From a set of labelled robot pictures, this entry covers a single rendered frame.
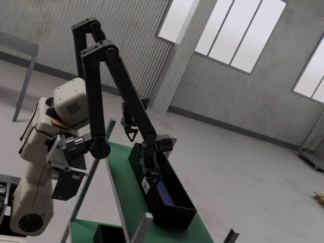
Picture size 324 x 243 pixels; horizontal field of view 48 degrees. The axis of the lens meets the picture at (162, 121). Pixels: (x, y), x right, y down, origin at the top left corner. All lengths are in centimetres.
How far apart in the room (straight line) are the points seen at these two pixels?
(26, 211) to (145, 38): 487
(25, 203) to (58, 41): 457
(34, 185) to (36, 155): 16
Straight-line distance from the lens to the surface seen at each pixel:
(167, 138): 151
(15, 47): 403
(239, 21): 685
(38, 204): 173
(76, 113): 152
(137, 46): 628
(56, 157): 145
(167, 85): 639
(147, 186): 181
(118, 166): 200
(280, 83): 776
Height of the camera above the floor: 185
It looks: 18 degrees down
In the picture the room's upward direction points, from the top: 25 degrees clockwise
